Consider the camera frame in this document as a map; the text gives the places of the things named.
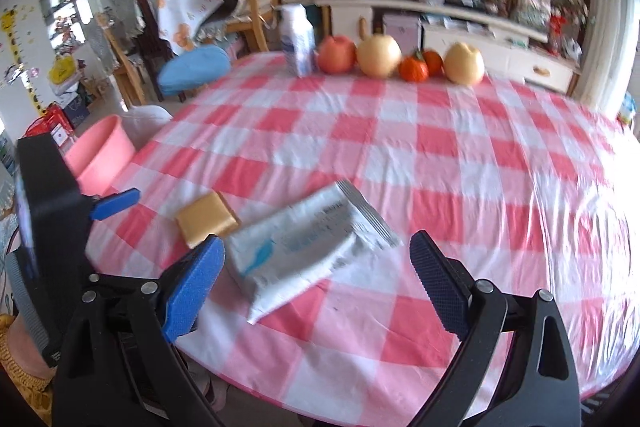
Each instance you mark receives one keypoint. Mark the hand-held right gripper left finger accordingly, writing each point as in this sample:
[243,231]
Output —
[192,292]

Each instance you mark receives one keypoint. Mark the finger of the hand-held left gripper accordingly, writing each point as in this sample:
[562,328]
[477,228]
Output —
[115,203]

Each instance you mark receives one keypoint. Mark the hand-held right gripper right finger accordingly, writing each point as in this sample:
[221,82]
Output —
[440,282]

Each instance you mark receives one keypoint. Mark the pink plastic bin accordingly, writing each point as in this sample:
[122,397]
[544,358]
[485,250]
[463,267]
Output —
[100,157]

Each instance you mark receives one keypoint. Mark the white wet wipes pack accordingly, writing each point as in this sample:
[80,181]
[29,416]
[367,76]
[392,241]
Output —
[295,252]

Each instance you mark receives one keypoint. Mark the yellow snack packet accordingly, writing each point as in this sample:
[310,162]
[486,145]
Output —
[205,219]

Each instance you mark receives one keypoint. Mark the white plastic bag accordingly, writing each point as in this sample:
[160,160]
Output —
[147,117]

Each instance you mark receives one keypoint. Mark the red gift box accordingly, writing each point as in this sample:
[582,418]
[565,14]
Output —
[47,124]

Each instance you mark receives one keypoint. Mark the red white checked tablecloth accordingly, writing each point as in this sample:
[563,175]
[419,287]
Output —
[425,167]

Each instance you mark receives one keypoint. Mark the yellow bag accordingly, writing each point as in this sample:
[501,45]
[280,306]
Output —
[62,69]

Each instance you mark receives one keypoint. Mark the blue chair cushion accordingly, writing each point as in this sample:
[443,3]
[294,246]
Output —
[192,69]

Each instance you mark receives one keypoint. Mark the dark wooden chair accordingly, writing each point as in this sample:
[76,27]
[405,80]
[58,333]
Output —
[147,32]

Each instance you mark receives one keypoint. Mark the white cloth orange print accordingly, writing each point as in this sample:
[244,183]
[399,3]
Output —
[190,7]

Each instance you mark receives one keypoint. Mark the orange tangerine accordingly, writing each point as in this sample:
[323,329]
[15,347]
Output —
[434,63]
[413,69]

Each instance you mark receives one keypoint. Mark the yellow pear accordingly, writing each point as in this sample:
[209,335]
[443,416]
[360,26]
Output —
[378,57]
[464,64]

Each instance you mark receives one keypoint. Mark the cream television cabinet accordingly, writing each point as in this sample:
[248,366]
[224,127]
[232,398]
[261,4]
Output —
[500,52]

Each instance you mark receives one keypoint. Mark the tall white plastic bottle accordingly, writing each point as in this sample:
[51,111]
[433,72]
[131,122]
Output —
[298,42]

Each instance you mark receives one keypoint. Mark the red apple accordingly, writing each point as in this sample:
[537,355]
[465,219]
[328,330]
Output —
[336,55]

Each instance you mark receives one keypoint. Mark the white box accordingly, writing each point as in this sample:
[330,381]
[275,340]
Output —
[402,32]

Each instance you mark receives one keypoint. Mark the cream curtain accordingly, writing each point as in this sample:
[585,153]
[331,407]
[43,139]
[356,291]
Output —
[605,32]

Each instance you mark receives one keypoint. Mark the yellow giraffe wall sticker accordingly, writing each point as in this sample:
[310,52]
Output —
[10,19]

